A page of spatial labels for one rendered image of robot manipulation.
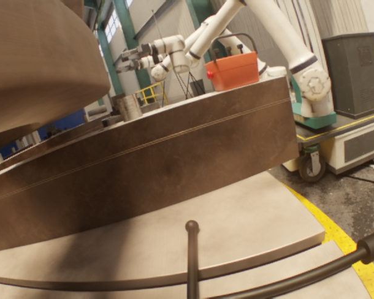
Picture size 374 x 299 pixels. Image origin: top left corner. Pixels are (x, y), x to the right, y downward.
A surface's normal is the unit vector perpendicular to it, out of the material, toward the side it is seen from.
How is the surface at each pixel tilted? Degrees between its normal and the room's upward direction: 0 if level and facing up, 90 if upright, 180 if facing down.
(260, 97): 90
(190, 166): 90
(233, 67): 97
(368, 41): 90
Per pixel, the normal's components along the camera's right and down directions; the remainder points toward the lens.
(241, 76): 0.23, 0.35
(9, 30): 0.96, -0.26
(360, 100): 0.01, 0.29
